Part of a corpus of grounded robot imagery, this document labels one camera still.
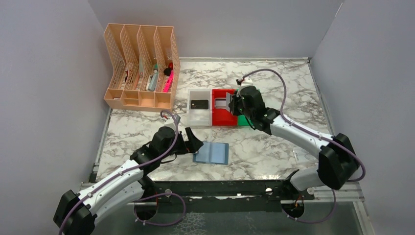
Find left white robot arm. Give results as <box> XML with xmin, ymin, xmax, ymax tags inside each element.
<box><xmin>53</xmin><ymin>126</ymin><xmax>204</xmax><ymax>235</ymax></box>

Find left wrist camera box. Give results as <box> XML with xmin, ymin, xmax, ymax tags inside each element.
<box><xmin>164</xmin><ymin>114</ymin><xmax>181</xmax><ymax>130</ymax></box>

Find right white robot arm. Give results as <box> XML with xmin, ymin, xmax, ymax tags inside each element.
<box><xmin>226</xmin><ymin>86</ymin><xmax>360</xmax><ymax>191</ymax></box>

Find blue crest white card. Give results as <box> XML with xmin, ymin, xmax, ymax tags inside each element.
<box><xmin>214</xmin><ymin>98</ymin><xmax>228</xmax><ymax>109</ymax></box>

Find purple cable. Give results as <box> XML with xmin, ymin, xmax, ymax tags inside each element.
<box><xmin>57</xmin><ymin>110</ymin><xmax>187</xmax><ymax>235</ymax></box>
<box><xmin>236</xmin><ymin>69</ymin><xmax>367</xmax><ymax>224</ymax></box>

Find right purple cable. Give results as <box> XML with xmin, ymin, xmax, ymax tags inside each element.
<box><xmin>236</xmin><ymin>69</ymin><xmax>367</xmax><ymax>224</ymax></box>

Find teal grey stapler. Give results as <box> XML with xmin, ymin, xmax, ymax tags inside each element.
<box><xmin>146</xmin><ymin>64</ymin><xmax>159</xmax><ymax>92</ymax></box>

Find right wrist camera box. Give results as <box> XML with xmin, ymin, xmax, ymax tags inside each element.
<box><xmin>238</xmin><ymin>77</ymin><xmax>254</xmax><ymax>90</ymax></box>

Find pink highlighter pen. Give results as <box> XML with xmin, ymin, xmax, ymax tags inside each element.
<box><xmin>163</xmin><ymin>70</ymin><xmax>174</xmax><ymax>93</ymax></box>

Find blue leather card holder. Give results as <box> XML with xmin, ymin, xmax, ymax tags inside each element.
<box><xmin>193</xmin><ymin>141</ymin><xmax>229</xmax><ymax>165</ymax></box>

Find peach plastic file organizer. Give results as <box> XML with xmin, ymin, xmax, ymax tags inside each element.
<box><xmin>104</xmin><ymin>23</ymin><xmax>181</xmax><ymax>112</ymax></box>

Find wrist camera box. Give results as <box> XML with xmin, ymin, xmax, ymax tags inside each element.
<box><xmin>238</xmin><ymin>77</ymin><xmax>254</xmax><ymax>90</ymax></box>
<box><xmin>164</xmin><ymin>114</ymin><xmax>181</xmax><ymax>130</ymax></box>

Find white plastic bin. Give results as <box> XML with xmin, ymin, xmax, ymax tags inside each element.
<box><xmin>187</xmin><ymin>89</ymin><xmax>212</xmax><ymax>127</ymax></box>

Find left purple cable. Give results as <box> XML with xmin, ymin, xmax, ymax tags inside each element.
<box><xmin>57</xmin><ymin>110</ymin><xmax>187</xmax><ymax>235</ymax></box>

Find red plastic bin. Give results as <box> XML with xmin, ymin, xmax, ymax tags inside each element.
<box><xmin>212</xmin><ymin>89</ymin><xmax>237</xmax><ymax>126</ymax></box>

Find clear plastic packet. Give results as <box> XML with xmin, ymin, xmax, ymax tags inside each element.
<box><xmin>293</xmin><ymin>147</ymin><xmax>318</xmax><ymax>164</ymax></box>

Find green plastic bin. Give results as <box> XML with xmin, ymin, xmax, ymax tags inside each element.
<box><xmin>236</xmin><ymin>87</ymin><xmax>264</xmax><ymax>128</ymax></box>

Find black credit card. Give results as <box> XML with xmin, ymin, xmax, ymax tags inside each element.
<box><xmin>190</xmin><ymin>99</ymin><xmax>209</xmax><ymax>109</ymax></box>

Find black binder clip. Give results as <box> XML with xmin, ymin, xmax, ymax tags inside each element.
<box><xmin>163</xmin><ymin>67</ymin><xmax>173</xmax><ymax>77</ymax></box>

